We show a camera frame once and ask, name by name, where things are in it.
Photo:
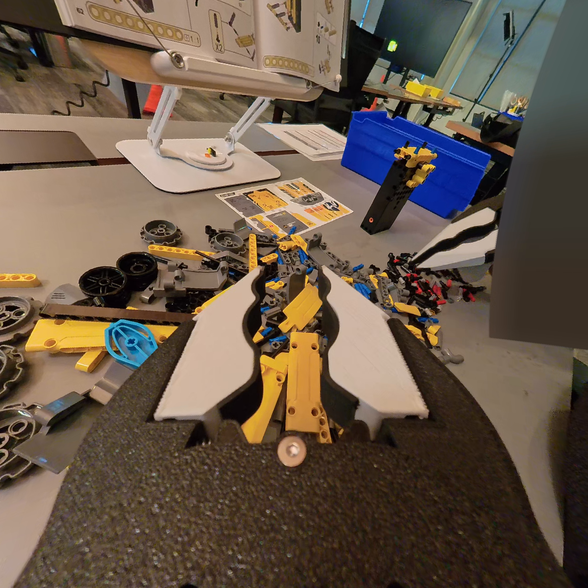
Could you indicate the black monitor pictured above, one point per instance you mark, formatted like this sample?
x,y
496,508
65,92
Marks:
x,y
422,36

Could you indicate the black panel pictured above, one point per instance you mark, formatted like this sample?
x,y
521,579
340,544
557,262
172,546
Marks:
x,y
23,9

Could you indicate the yellow grey sticker sheet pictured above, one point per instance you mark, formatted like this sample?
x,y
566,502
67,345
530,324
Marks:
x,y
275,202

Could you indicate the long black beam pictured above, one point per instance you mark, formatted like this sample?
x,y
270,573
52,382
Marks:
x,y
115,313

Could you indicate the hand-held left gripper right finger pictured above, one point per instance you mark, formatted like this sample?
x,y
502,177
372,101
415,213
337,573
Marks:
x,y
372,358

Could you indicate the black bag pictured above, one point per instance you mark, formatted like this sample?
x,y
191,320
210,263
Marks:
x,y
500,128

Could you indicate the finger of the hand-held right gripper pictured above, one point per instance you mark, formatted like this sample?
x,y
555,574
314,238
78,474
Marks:
x,y
468,255
477,219

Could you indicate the white printed paper sheet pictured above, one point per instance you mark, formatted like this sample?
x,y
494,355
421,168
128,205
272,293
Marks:
x,y
307,140

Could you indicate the light blue building piece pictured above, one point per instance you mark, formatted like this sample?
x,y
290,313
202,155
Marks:
x,y
131,342

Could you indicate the pile of black red pins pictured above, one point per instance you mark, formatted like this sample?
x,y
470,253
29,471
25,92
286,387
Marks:
x,y
427,289

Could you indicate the black yellow assembled model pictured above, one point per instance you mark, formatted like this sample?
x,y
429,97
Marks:
x,y
388,202

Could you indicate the small grey sprocket wheel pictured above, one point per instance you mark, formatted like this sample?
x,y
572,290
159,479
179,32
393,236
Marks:
x,y
160,229
227,241

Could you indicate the yellow five-hole beam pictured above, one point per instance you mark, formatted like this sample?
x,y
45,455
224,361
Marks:
x,y
18,280

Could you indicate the wooden office desk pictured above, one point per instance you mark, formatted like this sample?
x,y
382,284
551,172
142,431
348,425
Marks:
x,y
468,133
399,97

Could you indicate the open instruction booklet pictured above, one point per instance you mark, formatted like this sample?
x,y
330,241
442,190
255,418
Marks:
x,y
206,27

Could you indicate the orange traffic cone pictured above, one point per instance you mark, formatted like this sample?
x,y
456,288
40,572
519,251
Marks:
x,y
154,101

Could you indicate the pile of yellow grey building pieces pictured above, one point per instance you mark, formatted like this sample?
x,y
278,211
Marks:
x,y
301,307

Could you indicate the large grey sprocket wheel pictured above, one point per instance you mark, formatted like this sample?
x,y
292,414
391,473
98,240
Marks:
x,y
13,436
7,372
13,317

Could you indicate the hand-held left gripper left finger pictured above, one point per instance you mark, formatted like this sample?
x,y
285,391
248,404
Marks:
x,y
216,358

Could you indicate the blue storage bin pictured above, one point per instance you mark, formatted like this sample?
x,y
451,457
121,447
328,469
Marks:
x,y
367,151

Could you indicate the dark grey flat panel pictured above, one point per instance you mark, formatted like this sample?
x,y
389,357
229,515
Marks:
x,y
50,436

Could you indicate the black tire wheel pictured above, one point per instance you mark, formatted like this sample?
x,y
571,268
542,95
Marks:
x,y
102,282
137,265

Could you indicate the long yellow panel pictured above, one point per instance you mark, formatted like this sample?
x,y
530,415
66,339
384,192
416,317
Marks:
x,y
69,335

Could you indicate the white book stand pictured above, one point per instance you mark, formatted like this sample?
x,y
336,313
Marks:
x,y
239,177

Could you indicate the yellow box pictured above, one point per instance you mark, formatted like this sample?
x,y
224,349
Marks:
x,y
422,89

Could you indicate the grey wedge panel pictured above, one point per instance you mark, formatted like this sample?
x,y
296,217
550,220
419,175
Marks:
x,y
64,294

